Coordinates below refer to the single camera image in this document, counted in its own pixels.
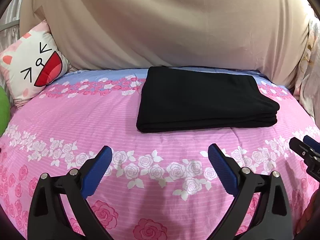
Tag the beige duvet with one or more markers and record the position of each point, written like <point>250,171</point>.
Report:
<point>265,35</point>

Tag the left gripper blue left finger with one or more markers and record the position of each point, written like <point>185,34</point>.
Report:
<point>78,184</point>

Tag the black pants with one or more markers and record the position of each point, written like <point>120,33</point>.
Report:
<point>176,100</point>

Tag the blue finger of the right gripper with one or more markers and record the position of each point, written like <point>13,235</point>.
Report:
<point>312,143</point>
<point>310,157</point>

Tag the white cat face pillow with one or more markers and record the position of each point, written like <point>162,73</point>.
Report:
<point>32,63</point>

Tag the pale pink blanket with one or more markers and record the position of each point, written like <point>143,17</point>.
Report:
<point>307,78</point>

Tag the pink rose bed sheet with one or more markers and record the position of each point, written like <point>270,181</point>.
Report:
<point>158,186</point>

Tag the green round cushion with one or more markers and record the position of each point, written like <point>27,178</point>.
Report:
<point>4,111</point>

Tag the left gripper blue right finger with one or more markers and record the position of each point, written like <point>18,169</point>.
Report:
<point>241,183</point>

